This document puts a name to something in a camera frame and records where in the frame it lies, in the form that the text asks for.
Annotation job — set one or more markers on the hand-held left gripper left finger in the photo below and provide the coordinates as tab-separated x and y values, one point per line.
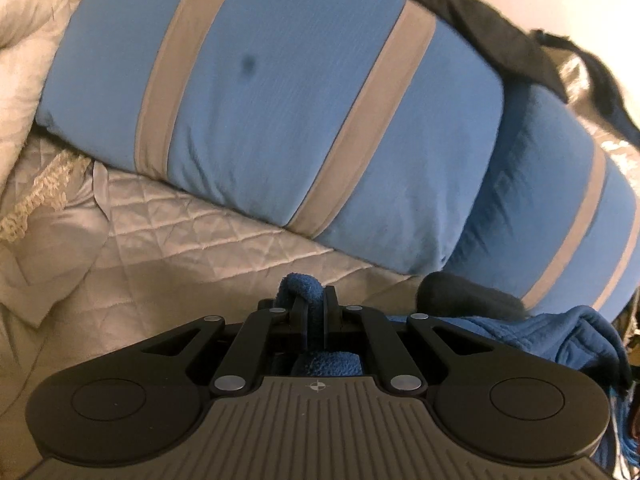
299	317

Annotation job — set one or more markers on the white puffy comforter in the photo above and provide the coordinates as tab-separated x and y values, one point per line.
25	60

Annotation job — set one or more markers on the cream lace-trimmed cloth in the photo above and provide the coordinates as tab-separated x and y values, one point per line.
40	195

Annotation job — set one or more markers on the black cloth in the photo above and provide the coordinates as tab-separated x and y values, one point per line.
490	25

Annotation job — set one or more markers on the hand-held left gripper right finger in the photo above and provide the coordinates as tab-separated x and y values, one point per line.
329	317

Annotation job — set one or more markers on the shiny grey patterned cloth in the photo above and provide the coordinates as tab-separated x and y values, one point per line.
580	80

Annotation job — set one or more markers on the blue grey-striped pillow with stain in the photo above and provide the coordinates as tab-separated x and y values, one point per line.
250	110

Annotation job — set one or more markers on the quilted beige bedspread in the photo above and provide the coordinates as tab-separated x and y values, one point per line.
175	260

